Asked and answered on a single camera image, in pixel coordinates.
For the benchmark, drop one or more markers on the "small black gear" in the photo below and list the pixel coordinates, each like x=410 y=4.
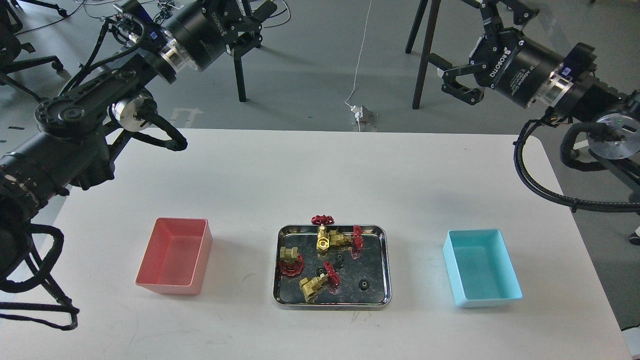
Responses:
x=363 y=285
x=339 y=261

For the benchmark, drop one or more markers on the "black table leg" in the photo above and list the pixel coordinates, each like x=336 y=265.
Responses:
x=236 y=55
x=427 y=44

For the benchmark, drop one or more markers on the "black table leg right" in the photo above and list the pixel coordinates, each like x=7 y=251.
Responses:
x=427 y=44

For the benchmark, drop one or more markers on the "pink plastic box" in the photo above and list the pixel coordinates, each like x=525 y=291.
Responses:
x=176 y=256

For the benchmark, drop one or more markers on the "brass valve red handwheel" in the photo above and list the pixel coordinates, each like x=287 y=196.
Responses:
x=311 y=287
x=355 y=240
x=323 y=236
x=290 y=261

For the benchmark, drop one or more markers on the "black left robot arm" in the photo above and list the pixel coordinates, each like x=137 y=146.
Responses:
x=83 y=130

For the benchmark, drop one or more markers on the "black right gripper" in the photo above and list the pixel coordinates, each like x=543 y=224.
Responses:
x=517 y=67

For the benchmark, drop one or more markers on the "stainless steel tray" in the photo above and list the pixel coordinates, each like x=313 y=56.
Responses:
x=370 y=263

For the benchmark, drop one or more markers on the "upright brass valve red handwheel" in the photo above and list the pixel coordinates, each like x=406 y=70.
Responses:
x=323 y=236

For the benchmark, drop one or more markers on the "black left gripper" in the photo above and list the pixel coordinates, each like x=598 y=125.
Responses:
x=207 y=29

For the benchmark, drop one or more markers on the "white power adapter on floor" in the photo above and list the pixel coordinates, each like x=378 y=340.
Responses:
x=361 y=115

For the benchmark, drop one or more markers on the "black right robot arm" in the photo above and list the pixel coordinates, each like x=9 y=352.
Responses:
x=603 y=133

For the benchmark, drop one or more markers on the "black table leg left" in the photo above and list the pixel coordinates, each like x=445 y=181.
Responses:
x=236 y=55

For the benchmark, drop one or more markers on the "brass valve front red handwheel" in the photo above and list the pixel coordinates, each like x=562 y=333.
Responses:
x=311 y=287

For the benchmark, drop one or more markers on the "light blue plastic box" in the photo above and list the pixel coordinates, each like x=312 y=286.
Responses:
x=480 y=270

